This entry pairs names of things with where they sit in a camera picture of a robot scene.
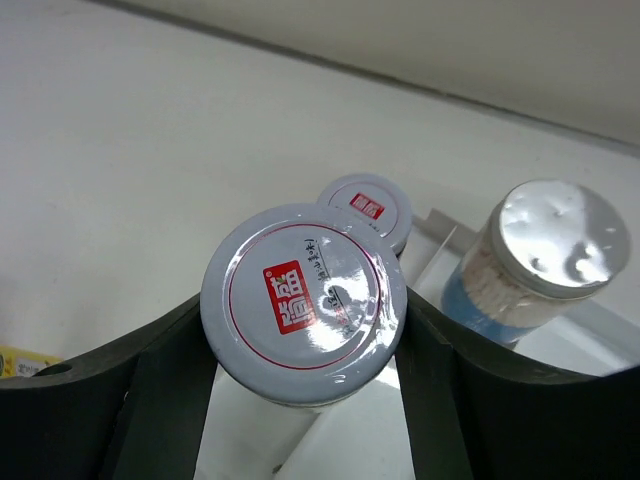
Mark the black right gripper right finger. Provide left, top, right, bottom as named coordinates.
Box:
left=395, top=293, right=639, bottom=479

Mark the white lid brown sauce jar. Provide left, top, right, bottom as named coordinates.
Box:
left=317, top=173, right=413, bottom=257

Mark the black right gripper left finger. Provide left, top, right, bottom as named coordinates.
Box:
left=1, top=297, right=217, bottom=479

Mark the yellow label bottle cork cap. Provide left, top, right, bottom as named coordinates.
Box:
left=0, top=345, right=62, bottom=378

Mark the blue label silver lid jar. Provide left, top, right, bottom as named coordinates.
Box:
left=440, top=179, right=632, bottom=346

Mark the white divided organizer tray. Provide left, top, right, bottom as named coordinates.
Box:
left=199, top=203, right=639, bottom=479

